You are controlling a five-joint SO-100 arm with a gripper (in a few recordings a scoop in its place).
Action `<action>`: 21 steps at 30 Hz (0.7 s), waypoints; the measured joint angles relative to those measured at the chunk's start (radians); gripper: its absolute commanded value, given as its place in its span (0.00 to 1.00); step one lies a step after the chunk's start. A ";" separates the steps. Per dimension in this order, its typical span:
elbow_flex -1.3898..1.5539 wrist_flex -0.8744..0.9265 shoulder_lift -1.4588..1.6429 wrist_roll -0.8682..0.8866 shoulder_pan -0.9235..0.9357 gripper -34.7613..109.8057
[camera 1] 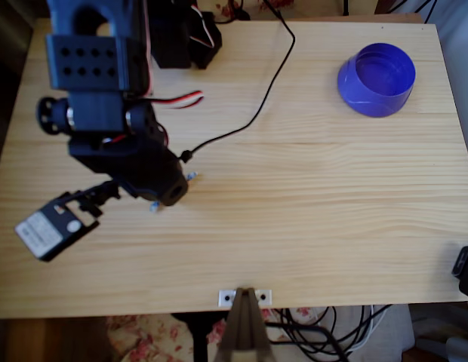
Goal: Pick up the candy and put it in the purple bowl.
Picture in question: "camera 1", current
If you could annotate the white metal bracket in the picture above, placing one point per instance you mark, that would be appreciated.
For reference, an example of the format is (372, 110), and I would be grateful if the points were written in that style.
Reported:
(223, 298)

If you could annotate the floral fabric cushion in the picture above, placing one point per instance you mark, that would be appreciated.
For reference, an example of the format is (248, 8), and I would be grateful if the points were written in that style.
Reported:
(143, 339)

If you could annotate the black stand pole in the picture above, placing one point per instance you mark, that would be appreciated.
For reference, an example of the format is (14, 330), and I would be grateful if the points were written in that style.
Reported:
(200, 339)

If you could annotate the brown camera stand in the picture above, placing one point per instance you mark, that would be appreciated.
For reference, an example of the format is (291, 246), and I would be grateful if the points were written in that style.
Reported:
(243, 332)

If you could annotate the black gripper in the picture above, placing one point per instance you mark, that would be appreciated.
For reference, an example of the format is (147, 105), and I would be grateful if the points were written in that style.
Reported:
(163, 187)

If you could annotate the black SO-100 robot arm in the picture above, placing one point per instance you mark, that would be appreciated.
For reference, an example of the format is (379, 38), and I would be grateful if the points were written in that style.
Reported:
(90, 68)

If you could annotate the purple plastic bowl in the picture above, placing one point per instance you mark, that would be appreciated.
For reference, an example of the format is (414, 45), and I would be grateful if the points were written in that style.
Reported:
(381, 75)

